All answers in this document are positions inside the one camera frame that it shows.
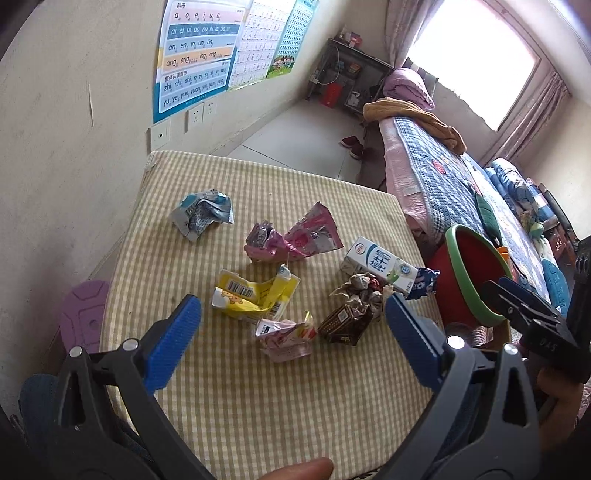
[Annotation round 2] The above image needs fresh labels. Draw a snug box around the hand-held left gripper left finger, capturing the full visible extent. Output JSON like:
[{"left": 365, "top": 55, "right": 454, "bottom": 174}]
[{"left": 53, "top": 294, "right": 218, "bottom": 480}]

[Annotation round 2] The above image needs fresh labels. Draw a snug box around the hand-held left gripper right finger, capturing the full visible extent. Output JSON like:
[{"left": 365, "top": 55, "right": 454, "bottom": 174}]
[{"left": 374, "top": 294, "right": 542, "bottom": 480}]

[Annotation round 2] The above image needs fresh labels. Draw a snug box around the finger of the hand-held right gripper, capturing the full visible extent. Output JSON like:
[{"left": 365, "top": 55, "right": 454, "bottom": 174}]
[
  {"left": 482, "top": 280, "right": 583, "bottom": 384},
  {"left": 498, "top": 276, "right": 561, "bottom": 319}
]

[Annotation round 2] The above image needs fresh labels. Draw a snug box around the red basin with green rim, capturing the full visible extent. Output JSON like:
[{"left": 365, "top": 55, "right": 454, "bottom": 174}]
[{"left": 427, "top": 224, "right": 515, "bottom": 329}]

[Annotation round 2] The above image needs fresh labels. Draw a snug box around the blue snack wrapper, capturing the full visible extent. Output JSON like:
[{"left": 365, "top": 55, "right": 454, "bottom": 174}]
[{"left": 406, "top": 267, "right": 440, "bottom": 300}]

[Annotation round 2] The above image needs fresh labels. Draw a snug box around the dark brown cigarette pack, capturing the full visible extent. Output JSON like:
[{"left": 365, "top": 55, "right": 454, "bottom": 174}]
[{"left": 318, "top": 302, "right": 376, "bottom": 347}]

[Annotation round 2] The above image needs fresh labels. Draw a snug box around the person's right hand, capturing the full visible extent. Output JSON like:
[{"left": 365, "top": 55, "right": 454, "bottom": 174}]
[{"left": 538, "top": 369, "right": 583, "bottom": 453}]

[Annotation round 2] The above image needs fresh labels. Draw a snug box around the person's left hand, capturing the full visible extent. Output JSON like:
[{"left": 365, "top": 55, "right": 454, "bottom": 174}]
[{"left": 256, "top": 458, "right": 334, "bottom": 480}]

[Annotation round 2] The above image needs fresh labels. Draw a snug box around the blue round pillow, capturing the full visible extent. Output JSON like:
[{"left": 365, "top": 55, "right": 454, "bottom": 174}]
[{"left": 541, "top": 258, "right": 568, "bottom": 315}]

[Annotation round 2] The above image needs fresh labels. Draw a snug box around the brown crumpled wrapper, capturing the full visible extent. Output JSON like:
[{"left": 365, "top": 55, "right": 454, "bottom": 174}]
[{"left": 330, "top": 272, "right": 385, "bottom": 321}]

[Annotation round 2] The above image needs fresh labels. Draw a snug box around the green leaf cushion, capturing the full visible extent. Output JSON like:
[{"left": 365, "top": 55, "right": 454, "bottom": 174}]
[{"left": 475, "top": 191, "right": 504, "bottom": 245}]

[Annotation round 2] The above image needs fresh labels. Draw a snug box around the white milk carton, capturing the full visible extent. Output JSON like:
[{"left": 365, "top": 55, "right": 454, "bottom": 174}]
[{"left": 341, "top": 236, "right": 419, "bottom": 296}]

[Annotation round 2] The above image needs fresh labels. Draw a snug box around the dark wooden headboard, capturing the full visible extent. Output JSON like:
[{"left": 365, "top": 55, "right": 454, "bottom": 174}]
[{"left": 538, "top": 184, "right": 578, "bottom": 241}]

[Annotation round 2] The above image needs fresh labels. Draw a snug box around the purple plastic stool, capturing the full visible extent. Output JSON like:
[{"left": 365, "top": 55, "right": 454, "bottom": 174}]
[{"left": 59, "top": 280, "right": 110, "bottom": 354}]

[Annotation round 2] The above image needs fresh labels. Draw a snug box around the blue folded blanket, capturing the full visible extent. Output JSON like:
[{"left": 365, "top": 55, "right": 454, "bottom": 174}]
[{"left": 489, "top": 158, "right": 550, "bottom": 213}]

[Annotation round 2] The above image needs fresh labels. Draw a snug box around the yellow checked table cloth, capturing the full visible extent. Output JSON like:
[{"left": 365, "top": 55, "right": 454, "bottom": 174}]
[{"left": 99, "top": 151, "right": 446, "bottom": 480}]

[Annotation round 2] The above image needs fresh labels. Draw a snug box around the pink yellow crumpled wrapper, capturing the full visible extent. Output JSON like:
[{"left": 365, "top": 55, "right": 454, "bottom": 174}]
[{"left": 255, "top": 310, "right": 319, "bottom": 363}]

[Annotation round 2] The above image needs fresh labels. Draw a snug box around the blue white crumpled wrapper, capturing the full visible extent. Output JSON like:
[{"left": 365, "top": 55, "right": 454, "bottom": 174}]
[{"left": 170, "top": 189, "right": 235, "bottom": 242}]

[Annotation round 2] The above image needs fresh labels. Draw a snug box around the bed with blue quilt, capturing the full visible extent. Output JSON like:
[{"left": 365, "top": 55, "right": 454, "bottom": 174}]
[{"left": 392, "top": 115, "right": 573, "bottom": 315}]

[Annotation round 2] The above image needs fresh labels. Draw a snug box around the pink printed wrapper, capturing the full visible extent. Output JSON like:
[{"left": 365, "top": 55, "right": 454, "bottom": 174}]
[{"left": 281, "top": 202, "right": 345, "bottom": 260}]

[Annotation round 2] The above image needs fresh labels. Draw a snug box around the pink bed sheet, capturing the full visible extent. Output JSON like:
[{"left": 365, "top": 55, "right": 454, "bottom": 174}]
[{"left": 379, "top": 117, "right": 435, "bottom": 241}]

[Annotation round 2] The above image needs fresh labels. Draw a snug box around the pink patterned curtain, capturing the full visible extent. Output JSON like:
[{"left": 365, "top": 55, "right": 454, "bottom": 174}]
[
  {"left": 482, "top": 69, "right": 566, "bottom": 167},
  {"left": 383, "top": 0, "right": 444, "bottom": 70}
]

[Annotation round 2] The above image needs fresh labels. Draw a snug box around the mustard yellow blanket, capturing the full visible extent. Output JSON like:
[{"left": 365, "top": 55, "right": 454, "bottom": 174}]
[{"left": 363, "top": 98, "right": 467, "bottom": 154}]

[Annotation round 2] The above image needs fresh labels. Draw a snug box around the bright window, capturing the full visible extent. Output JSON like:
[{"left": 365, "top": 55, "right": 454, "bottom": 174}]
[{"left": 406, "top": 0, "right": 541, "bottom": 130}]

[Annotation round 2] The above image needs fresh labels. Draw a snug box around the pink folded duvet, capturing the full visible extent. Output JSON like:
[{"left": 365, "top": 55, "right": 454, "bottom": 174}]
[{"left": 384, "top": 68, "right": 435, "bottom": 110}]

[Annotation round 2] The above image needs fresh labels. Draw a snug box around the red bag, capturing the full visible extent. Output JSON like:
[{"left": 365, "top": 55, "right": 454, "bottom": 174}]
[{"left": 322, "top": 82, "right": 344, "bottom": 108}]

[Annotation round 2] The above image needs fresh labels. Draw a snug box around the white wall plate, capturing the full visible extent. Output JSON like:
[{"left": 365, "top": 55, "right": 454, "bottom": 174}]
[{"left": 148, "top": 121, "right": 171, "bottom": 153}]

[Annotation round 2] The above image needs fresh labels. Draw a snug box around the blue letter wall poster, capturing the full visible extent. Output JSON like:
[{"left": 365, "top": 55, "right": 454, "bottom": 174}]
[{"left": 152, "top": 0, "right": 252, "bottom": 123}]

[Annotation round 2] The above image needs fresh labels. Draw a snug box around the metal frame desk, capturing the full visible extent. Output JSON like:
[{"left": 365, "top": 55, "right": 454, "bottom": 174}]
[{"left": 307, "top": 38, "right": 395, "bottom": 116}]

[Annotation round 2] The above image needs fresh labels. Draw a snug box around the white chart wall poster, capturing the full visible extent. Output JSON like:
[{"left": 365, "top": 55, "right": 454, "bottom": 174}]
[{"left": 226, "top": 0, "right": 297, "bottom": 92}]

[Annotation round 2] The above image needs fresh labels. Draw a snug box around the teal number wall poster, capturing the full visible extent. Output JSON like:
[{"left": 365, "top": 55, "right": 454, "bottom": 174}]
[{"left": 265, "top": 0, "right": 320, "bottom": 79}]

